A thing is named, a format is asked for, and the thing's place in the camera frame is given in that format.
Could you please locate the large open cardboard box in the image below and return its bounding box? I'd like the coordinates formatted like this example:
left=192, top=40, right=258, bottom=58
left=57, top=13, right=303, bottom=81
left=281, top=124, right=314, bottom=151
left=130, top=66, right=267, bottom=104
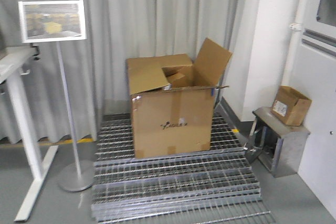
left=126, top=39, right=232, bottom=158

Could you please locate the grey curtain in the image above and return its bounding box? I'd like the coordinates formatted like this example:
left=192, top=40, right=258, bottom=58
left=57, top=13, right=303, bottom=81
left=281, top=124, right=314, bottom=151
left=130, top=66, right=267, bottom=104
left=1, top=0, right=238, bottom=138

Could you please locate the metal floor grating stack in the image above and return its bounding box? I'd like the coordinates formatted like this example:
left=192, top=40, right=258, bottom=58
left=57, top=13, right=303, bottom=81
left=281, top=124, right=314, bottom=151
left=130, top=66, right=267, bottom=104
left=91, top=113, right=276, bottom=223

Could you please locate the small cardboard box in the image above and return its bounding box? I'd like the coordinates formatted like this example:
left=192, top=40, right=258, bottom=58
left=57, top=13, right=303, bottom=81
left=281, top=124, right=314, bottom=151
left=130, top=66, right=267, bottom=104
left=270, top=86, right=312, bottom=126

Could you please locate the framed sign on pole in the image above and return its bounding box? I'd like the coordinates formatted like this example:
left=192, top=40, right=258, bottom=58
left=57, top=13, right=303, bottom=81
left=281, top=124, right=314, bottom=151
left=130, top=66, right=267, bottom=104
left=18, top=0, right=94, bottom=192

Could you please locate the metal wall cabinet box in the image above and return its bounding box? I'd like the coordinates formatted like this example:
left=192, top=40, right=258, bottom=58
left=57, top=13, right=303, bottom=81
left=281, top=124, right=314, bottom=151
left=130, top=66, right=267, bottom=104
left=244, top=107, right=310, bottom=178

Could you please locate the white wall pipe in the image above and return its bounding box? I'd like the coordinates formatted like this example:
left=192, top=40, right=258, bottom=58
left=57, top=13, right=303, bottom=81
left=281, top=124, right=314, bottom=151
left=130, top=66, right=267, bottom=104
left=281, top=0, right=308, bottom=86

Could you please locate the white frame standing desk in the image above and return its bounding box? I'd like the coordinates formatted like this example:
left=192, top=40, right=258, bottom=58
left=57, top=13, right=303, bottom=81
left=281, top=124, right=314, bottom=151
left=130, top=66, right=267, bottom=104
left=1, top=46, right=58, bottom=223

